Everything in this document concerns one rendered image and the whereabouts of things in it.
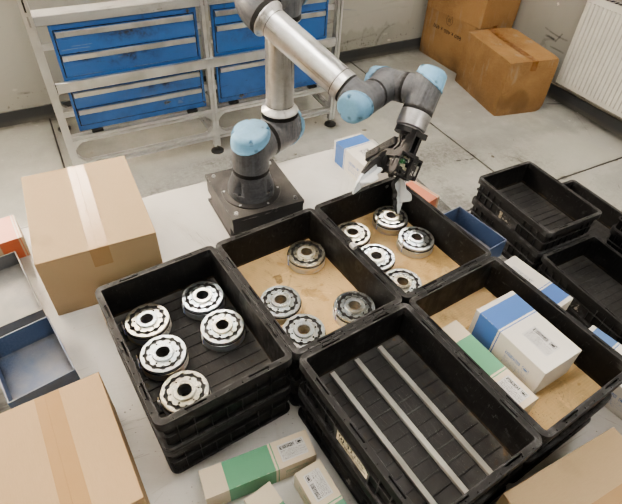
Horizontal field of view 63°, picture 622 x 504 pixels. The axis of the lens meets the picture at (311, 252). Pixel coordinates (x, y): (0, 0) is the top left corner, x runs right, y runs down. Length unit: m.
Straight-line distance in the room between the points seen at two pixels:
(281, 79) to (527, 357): 0.98
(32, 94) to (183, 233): 2.40
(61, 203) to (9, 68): 2.35
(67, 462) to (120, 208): 0.70
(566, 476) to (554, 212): 1.43
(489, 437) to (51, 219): 1.21
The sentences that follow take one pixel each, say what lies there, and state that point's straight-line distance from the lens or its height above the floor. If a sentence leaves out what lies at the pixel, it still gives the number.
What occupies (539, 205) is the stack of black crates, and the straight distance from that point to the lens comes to 2.40.
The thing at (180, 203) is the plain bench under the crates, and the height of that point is 0.70.
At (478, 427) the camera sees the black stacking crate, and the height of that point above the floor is 0.83.
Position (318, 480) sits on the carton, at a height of 0.76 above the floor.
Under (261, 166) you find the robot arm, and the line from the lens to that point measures 1.57.
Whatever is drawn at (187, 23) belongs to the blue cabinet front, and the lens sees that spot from 3.00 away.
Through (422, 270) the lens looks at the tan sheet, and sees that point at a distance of 1.42.
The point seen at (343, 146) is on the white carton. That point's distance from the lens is 1.94.
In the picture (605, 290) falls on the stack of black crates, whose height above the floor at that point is 0.38.
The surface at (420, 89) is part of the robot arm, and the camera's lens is 1.28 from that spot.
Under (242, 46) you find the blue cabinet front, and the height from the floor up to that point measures 0.64.
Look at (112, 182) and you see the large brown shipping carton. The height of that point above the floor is 0.90.
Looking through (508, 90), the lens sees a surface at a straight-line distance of 4.03.
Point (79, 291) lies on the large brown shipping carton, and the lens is 1.50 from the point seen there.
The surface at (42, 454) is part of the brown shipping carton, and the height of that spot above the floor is 0.86.
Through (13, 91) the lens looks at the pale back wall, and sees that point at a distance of 3.92.
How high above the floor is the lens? 1.82
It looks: 44 degrees down
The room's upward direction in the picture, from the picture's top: 3 degrees clockwise
